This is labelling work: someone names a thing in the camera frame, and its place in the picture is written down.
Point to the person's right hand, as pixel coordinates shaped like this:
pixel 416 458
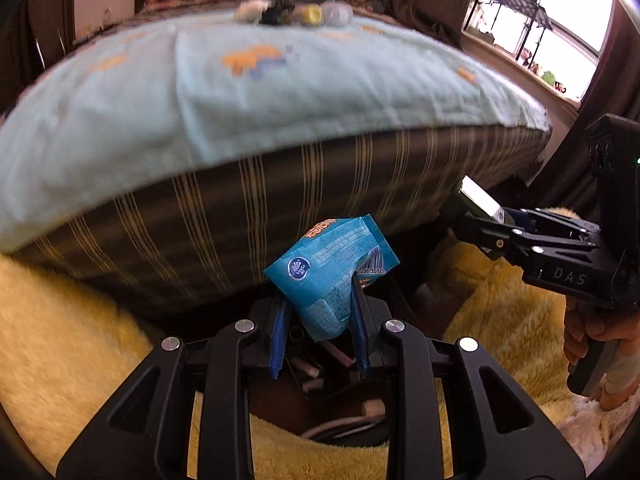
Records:
pixel 625 330

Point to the translucent plastic container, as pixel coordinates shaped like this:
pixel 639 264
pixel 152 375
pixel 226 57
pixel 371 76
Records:
pixel 336 13

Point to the yellow ball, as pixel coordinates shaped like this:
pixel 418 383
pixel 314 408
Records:
pixel 311 15

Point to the light blue printed sheet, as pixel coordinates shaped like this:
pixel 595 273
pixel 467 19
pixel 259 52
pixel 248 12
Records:
pixel 200 90

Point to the blue snack packet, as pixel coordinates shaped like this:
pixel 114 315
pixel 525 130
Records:
pixel 320 280

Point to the small white box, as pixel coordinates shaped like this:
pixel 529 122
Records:
pixel 480 202

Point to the black folding rack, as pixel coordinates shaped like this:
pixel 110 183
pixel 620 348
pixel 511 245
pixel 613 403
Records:
pixel 510 5

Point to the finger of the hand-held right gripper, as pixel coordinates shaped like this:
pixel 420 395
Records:
pixel 500 245
pixel 555 227

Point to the plaid mattress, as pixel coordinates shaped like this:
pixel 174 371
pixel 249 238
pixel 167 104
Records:
pixel 250 200

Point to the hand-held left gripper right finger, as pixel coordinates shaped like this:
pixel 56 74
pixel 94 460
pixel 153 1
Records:
pixel 360 340

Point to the yellow fluffy rug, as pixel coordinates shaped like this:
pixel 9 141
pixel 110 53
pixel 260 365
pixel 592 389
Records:
pixel 75 360

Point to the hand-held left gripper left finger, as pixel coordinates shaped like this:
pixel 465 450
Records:
pixel 279 340

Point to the white fluffy item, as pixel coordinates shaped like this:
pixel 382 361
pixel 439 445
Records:
pixel 252 11

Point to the small dark item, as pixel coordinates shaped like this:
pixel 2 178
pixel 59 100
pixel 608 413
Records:
pixel 277 11

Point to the window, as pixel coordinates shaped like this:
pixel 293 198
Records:
pixel 570 5

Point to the green plush frog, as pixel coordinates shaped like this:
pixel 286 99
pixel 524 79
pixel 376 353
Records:
pixel 550 76

